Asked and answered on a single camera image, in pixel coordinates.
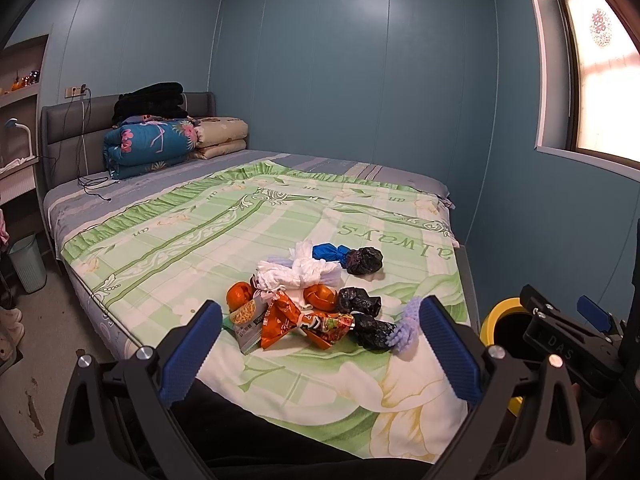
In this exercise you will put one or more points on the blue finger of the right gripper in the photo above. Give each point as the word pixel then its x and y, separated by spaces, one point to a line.
pixel 594 314

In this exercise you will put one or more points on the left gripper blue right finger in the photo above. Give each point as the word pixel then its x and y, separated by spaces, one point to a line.
pixel 456 347

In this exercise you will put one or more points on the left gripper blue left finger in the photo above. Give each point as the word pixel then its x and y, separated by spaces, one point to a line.
pixel 183 351

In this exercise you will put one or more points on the black bag front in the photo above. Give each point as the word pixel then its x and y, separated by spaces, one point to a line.
pixel 371 333

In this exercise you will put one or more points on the black bag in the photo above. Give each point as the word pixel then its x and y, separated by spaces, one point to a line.
pixel 356 299
pixel 364 261
pixel 371 333

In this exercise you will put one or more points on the yellow rimmed black trash bin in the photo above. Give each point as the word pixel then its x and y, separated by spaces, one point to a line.
pixel 505 326

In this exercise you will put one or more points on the person right hand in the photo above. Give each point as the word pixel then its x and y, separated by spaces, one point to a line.
pixel 606 421

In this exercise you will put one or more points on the green floral bed quilt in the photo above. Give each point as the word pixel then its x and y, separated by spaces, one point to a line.
pixel 147 252

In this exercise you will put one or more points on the bed with grey headboard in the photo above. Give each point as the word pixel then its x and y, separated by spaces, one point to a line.
pixel 81 186

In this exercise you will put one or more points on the pink slippers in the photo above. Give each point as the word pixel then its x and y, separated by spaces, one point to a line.
pixel 12 331

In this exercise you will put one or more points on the light green waste basket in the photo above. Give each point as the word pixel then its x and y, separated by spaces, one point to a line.
pixel 28 264

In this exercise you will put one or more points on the blue floral folded quilt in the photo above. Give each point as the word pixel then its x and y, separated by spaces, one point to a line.
pixel 145 144

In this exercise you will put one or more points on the beige folded quilt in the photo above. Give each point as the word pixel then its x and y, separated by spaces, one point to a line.
pixel 219 136

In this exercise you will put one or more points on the black clothing pile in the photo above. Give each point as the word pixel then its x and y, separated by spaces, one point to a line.
pixel 163 100

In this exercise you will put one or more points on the arched window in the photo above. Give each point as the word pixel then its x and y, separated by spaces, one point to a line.
pixel 589 85

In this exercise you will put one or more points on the white shelf unit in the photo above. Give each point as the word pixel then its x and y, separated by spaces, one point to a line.
pixel 21 66

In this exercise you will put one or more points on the wall power socket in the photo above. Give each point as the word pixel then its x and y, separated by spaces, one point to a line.
pixel 75 91

